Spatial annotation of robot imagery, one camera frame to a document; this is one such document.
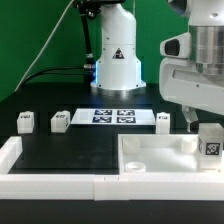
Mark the black cable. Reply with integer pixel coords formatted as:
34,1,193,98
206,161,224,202
23,67,96,86

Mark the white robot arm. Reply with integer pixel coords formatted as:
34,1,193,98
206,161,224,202
74,0,224,123

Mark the white square tabletop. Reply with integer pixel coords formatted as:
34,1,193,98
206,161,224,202
118,134,224,173

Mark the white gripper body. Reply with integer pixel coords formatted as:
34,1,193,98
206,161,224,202
159,58,224,115

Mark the white marker sheet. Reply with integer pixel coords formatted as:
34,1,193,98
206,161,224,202
71,108,155,125

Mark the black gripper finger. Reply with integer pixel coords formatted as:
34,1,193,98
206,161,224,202
182,105,198,133

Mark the white U-shaped obstacle fence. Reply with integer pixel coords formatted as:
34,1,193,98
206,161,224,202
0,137,224,201

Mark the white cable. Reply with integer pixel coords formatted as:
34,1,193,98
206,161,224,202
14,0,76,93

